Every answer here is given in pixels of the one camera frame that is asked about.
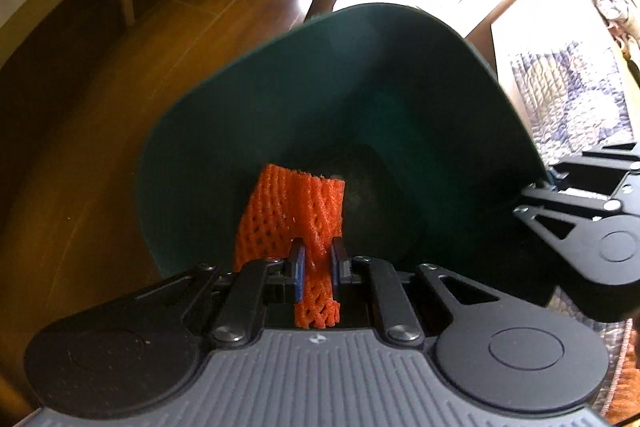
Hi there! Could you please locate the orange foam fruit net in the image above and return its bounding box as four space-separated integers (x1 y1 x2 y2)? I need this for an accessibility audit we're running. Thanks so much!
232 163 347 329

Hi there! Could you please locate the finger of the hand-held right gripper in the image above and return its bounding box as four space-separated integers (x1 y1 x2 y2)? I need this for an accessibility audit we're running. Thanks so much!
547 141 640 198
512 186 632 259

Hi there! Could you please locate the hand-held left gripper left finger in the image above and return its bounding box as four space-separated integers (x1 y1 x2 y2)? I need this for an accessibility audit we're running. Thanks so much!
132 239 307 349

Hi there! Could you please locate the green plastic waste bin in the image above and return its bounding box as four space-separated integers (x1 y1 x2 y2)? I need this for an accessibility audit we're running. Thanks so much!
136 3 557 308

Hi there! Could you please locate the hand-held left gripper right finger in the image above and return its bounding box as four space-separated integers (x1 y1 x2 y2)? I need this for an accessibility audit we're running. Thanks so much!
330 237 502 349

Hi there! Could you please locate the floral quilted bedspread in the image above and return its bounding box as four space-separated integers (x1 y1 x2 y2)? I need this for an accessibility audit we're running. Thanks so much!
492 0 640 425

